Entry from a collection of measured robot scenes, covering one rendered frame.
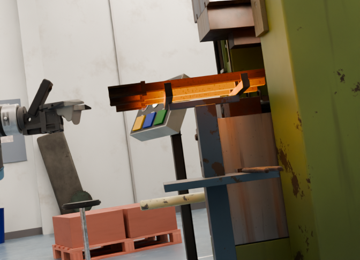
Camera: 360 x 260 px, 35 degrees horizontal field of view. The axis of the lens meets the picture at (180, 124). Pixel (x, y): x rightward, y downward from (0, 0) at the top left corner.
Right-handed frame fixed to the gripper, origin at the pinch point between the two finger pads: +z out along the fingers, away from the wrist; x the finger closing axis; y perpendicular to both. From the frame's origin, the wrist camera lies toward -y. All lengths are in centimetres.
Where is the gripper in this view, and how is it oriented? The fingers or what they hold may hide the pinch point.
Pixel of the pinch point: (88, 102)
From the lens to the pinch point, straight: 169.6
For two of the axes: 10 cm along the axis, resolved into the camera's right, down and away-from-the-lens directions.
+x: 0.1, -0.8, -10.0
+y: 1.3, 9.9, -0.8
